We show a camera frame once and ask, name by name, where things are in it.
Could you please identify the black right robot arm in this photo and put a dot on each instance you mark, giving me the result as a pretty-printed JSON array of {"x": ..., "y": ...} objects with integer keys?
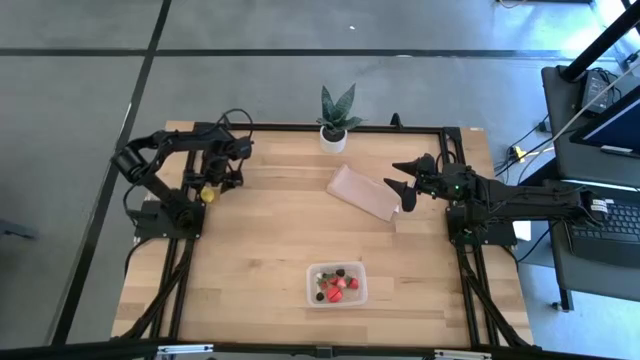
[{"x": 525, "y": 197}]

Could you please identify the black frame crossbar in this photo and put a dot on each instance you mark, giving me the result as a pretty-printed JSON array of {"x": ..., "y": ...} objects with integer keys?
[{"x": 320, "y": 351}]

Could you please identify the black computer monitor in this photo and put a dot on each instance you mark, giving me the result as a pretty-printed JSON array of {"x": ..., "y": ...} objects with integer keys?
[{"x": 615, "y": 125}]

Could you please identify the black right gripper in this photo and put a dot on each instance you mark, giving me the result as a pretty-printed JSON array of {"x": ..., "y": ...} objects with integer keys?
[{"x": 445, "y": 182}]

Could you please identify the clear plastic tupperware container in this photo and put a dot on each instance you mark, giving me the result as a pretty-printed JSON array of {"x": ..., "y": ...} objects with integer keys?
[{"x": 312, "y": 287}]

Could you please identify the snake plant in white pot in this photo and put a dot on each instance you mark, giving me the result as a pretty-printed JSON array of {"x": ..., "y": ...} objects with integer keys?
[{"x": 334, "y": 142}]

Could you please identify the large red strawberry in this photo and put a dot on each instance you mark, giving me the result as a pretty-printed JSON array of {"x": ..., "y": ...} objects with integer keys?
[{"x": 334, "y": 295}]

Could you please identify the black aluminium table frame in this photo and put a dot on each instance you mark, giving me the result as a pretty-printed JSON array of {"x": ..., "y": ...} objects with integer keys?
[{"x": 275, "y": 126}]

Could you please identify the yellow lemon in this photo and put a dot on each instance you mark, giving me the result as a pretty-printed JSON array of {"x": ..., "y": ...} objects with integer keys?
[{"x": 207, "y": 195}]

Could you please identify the red strawberry green cap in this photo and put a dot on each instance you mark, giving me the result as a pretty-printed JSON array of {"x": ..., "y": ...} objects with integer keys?
[{"x": 353, "y": 283}]

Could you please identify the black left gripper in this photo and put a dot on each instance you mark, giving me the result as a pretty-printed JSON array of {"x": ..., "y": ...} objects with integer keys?
[{"x": 217, "y": 170}]

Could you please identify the silver metal bracket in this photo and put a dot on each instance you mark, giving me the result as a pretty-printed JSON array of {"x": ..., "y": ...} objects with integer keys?
[
  {"x": 185, "y": 348},
  {"x": 462, "y": 355}
]

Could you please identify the black power adapter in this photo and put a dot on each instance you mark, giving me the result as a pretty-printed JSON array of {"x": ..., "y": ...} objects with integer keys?
[{"x": 597, "y": 90}]

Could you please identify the black diagonal pole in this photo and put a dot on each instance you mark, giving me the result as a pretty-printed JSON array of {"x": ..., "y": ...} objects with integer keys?
[
  {"x": 542, "y": 172},
  {"x": 600, "y": 42}
]

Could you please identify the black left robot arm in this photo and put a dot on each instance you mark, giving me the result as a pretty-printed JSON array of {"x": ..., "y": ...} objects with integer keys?
[{"x": 150, "y": 150}]

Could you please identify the yellow plug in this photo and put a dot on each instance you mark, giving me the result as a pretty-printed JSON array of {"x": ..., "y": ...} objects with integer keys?
[{"x": 517, "y": 152}]

